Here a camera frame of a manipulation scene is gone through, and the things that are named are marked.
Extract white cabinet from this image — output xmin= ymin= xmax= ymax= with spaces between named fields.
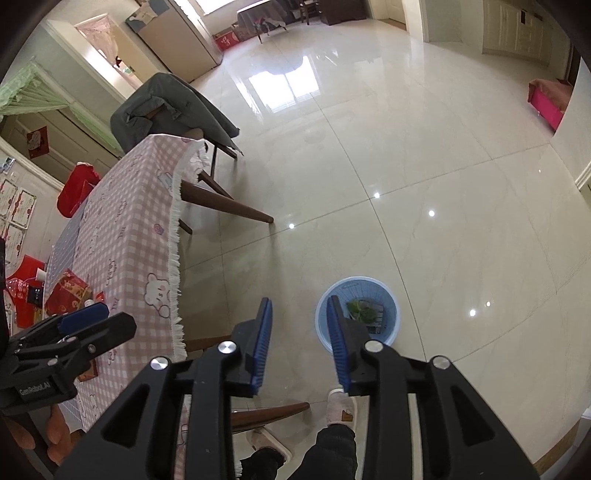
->
xmin=482 ymin=0 xmax=573 ymax=80

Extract chair with grey jacket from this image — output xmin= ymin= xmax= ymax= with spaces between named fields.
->
xmin=110 ymin=72 xmax=241 ymax=153

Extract dark wooden chair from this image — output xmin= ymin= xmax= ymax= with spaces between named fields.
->
xmin=298 ymin=0 xmax=325 ymax=26

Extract red door decoration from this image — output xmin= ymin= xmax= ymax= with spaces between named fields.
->
xmin=26 ymin=126 xmax=49 ymax=160

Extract red cardboard box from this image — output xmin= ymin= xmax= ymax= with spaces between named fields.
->
xmin=213 ymin=28 xmax=242 ymax=52

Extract person's left leg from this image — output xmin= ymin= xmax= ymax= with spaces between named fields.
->
xmin=239 ymin=447 xmax=286 ymax=480

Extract green leafy scrap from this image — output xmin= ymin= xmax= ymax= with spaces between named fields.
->
xmin=346 ymin=299 xmax=376 ymax=322

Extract beige refrigerator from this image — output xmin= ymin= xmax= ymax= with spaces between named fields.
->
xmin=126 ymin=0 xmax=225 ymax=85

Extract red patterned packet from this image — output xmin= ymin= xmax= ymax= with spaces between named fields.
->
xmin=45 ymin=270 xmax=93 ymax=319

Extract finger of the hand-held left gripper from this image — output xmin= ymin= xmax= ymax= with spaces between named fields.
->
xmin=8 ymin=302 xmax=110 ymax=354
xmin=15 ymin=312 xmax=138 ymax=371

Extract blue plastic bin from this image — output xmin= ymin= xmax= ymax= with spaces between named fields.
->
xmin=315 ymin=276 xmax=400 ymax=354

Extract green curtain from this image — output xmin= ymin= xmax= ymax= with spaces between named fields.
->
xmin=0 ymin=62 xmax=78 ymax=119

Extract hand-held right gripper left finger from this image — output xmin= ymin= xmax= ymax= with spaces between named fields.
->
xmin=54 ymin=296 xmax=273 ymax=480

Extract pink slipper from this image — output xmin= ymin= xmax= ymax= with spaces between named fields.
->
xmin=247 ymin=426 xmax=291 ymax=462
xmin=326 ymin=388 xmax=358 ymax=428

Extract person's right leg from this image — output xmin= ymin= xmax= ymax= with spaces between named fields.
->
xmin=300 ymin=422 xmax=358 ymax=480

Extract pink checked tablecloth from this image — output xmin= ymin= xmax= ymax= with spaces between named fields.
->
xmin=65 ymin=133 xmax=243 ymax=480

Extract pink curtain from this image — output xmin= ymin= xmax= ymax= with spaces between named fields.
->
xmin=76 ymin=16 xmax=122 ymax=66

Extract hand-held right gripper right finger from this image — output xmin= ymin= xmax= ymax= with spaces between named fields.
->
xmin=326 ymin=295 xmax=541 ymax=480

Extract blue checked cloth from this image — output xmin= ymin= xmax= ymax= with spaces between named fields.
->
xmin=43 ymin=196 xmax=100 ymax=432

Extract pink left slipper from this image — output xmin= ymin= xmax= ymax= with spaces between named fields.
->
xmin=247 ymin=426 xmax=291 ymax=462

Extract person's leg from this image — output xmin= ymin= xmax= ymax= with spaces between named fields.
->
xmin=300 ymin=422 xmax=358 ymax=480
xmin=239 ymin=447 xmax=286 ymax=480

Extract pink right slipper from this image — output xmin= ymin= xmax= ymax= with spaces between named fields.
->
xmin=326 ymin=388 xmax=358 ymax=428

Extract wall of framed certificates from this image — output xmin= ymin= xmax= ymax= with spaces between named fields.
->
xmin=0 ymin=176 xmax=38 ymax=259

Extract table with grey cloth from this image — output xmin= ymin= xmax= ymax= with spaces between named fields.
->
xmin=236 ymin=0 xmax=290 ymax=44

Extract person's left hand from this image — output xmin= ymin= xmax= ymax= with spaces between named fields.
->
xmin=4 ymin=405 xmax=72 ymax=468

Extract red paper bag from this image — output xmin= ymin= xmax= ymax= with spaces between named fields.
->
xmin=4 ymin=255 xmax=49 ymax=329

